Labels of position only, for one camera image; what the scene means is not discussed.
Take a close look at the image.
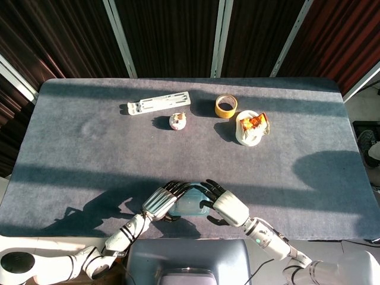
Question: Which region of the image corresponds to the browned toast piece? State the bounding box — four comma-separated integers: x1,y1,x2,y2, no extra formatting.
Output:
239,112,271,136

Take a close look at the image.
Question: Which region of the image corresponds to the black plastic tray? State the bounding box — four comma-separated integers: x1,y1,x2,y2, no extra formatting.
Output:
352,121,380,140

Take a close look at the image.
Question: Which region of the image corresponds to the black cable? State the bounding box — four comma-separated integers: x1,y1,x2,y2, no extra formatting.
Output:
245,258,276,285

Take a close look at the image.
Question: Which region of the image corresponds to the grey robot torso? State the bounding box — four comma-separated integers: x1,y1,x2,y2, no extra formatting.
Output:
126,239,253,285

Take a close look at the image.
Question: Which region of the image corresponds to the yellow tape roll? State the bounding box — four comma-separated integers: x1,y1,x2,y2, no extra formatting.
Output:
214,94,239,119

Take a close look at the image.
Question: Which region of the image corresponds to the left black-grey robot hand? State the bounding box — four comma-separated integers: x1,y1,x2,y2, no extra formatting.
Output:
141,180,194,223

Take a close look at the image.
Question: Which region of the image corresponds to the light grey chest housing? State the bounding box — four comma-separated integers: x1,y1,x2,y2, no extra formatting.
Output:
159,268,220,285

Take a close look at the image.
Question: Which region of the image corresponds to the right black-grey robot hand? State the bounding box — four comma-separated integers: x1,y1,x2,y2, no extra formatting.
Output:
199,178,251,229

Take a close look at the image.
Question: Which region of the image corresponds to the black shoe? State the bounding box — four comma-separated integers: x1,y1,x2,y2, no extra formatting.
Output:
357,129,380,169

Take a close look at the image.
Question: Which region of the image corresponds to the white plastic slotted bracket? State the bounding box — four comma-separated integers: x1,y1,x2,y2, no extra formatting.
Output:
126,91,191,116

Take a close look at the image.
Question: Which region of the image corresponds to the blue-grey table cloth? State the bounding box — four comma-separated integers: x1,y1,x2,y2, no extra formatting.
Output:
0,77,380,241

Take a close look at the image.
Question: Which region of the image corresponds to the clear plastic container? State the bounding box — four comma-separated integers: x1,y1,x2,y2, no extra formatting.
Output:
168,182,212,218

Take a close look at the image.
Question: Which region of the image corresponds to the white metal frame post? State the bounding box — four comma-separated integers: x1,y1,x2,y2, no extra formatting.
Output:
0,53,39,103
102,0,138,78
210,0,234,78
343,64,380,103
269,0,314,78

